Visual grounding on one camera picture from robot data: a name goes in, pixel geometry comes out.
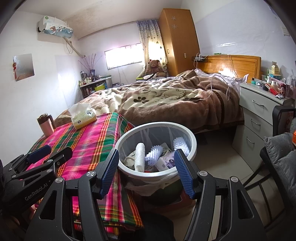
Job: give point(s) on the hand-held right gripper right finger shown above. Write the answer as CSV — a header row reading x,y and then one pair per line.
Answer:
x,y
183,173

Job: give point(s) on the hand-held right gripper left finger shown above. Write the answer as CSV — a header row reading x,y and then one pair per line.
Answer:
x,y
109,173

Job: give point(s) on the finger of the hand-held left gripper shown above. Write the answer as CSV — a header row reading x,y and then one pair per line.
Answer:
x,y
39,151
59,157

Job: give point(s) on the purple tissue packet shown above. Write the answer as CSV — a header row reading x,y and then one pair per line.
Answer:
x,y
166,162

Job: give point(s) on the white paper bag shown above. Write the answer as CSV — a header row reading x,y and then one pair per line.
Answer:
x,y
129,160

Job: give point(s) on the white round trash bin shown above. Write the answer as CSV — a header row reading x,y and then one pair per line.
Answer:
x,y
143,177

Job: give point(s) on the white foam roll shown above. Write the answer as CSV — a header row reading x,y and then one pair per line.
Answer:
x,y
140,157

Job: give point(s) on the pink mug with brown lid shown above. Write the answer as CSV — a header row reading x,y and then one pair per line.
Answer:
x,y
47,129

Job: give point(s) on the pink green plaid tablecloth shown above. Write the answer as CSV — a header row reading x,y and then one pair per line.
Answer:
x,y
87,139

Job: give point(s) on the yellow soft tissue pack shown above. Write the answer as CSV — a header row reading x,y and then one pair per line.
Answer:
x,y
83,120

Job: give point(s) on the smartphone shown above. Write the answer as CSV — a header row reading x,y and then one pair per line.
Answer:
x,y
193,99

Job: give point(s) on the brown cream printed blanket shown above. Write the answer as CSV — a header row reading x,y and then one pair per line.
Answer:
x,y
161,102

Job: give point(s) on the cluttered shelf desk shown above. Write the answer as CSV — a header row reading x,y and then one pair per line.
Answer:
x,y
97,87

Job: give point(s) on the red knot ornament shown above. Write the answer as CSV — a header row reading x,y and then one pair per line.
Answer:
x,y
14,69

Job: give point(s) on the grey nightstand with drawers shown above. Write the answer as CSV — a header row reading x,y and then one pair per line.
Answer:
x,y
254,115

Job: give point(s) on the dry branches in vase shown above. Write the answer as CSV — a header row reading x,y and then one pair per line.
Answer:
x,y
89,62

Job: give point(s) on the grey seat cushion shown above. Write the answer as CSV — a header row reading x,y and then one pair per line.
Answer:
x,y
282,157

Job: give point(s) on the white pillow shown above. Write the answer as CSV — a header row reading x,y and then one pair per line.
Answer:
x,y
229,80

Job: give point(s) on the wrapped air conditioner pipe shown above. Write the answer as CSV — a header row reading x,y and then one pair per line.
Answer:
x,y
74,48

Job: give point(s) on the brown teddy bear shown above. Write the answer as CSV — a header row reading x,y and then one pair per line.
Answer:
x,y
155,67

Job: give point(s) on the black chair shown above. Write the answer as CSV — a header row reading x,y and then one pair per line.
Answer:
x,y
277,113

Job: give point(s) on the power strip with plugs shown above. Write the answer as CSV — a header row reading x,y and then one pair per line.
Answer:
x,y
200,58

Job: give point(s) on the bright window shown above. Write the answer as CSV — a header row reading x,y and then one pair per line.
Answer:
x,y
122,56

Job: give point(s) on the wooden headboard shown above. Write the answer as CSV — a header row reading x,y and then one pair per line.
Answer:
x,y
240,67

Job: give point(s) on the wooden wardrobe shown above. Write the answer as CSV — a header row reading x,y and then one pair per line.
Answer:
x,y
180,46

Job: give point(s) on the assorted boxes and bottles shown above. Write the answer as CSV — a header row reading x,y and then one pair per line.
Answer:
x,y
275,81

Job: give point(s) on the patterned curtain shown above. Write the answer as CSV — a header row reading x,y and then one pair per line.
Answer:
x,y
150,37

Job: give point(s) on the silver wall panel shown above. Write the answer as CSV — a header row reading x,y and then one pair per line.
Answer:
x,y
24,67

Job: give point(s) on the wall air conditioner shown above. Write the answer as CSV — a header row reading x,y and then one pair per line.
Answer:
x,y
55,29

